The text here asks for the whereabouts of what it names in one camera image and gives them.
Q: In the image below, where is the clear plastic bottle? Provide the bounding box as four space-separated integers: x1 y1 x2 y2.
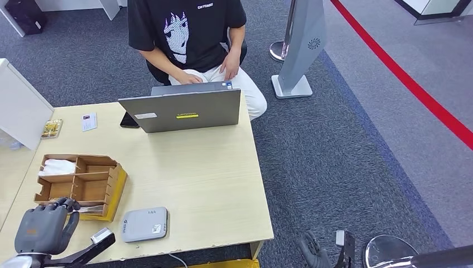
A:
0 137 23 151

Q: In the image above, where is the white room key card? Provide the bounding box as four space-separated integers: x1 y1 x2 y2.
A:
78 205 105 216

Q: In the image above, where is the grey card reader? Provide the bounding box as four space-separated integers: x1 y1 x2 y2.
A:
121 207 169 243

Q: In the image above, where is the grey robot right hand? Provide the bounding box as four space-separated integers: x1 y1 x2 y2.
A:
296 230 334 268

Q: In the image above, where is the chrome stanchion post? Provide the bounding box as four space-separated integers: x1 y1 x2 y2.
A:
269 0 297 63
363 234 473 268

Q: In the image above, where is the white partition panel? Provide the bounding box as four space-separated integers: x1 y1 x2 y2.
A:
0 58 55 151

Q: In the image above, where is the white cable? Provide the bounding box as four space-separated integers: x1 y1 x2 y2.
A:
168 253 189 268

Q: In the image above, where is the grey kiosk stand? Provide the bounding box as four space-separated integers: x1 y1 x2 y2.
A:
271 0 327 99

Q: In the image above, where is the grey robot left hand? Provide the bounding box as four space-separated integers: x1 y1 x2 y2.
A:
15 198 81 256

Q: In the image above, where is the person's left hand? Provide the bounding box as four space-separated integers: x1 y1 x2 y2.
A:
220 50 242 82

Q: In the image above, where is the person's right hand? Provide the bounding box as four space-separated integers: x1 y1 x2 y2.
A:
177 72 203 85

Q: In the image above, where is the white photo ID card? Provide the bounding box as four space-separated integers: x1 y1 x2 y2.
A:
81 112 98 132

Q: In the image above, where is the white counter with black base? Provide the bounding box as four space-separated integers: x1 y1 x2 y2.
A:
393 0 473 26

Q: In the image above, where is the wooden compartment organizer box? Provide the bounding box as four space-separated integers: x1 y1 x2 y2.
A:
33 154 128 223

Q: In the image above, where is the person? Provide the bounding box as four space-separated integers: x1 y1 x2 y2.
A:
127 0 268 122

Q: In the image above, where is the black bag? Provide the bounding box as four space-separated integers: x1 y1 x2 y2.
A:
4 0 47 36

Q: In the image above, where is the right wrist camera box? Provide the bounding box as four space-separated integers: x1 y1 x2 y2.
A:
335 229 356 268

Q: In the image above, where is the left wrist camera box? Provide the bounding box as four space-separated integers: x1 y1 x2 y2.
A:
44 227 116 268

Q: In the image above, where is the grey laptop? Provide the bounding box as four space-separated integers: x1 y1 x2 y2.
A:
117 81 242 134

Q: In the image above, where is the yellow box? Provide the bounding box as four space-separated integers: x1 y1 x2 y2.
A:
177 259 260 268

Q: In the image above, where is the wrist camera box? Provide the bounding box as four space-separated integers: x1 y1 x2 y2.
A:
44 227 116 268
335 229 356 268

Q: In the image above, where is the white desk frame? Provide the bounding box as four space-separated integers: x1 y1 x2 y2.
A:
0 0 128 38

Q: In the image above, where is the white folded cloth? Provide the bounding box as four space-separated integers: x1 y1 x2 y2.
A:
38 159 76 176

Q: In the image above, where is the black smartphone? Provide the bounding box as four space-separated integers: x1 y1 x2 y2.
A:
119 111 141 129

